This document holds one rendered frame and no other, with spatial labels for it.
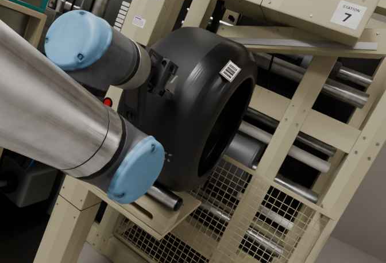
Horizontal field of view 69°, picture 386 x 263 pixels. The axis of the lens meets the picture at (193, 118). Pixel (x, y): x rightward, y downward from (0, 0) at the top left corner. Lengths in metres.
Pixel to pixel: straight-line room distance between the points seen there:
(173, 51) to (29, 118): 0.62
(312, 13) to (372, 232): 3.77
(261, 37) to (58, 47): 1.01
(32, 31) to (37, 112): 0.93
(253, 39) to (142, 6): 0.51
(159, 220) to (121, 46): 0.61
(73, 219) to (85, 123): 1.03
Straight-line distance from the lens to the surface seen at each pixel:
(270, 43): 1.31
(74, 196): 1.26
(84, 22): 0.44
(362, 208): 4.44
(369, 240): 4.66
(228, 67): 0.80
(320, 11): 1.19
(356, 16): 1.19
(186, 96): 0.75
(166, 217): 0.93
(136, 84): 0.53
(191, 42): 0.86
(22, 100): 0.24
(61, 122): 0.27
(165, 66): 0.61
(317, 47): 1.30
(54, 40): 0.46
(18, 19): 1.16
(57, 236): 1.38
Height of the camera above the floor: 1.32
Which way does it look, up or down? 10 degrees down
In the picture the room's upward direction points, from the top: 24 degrees clockwise
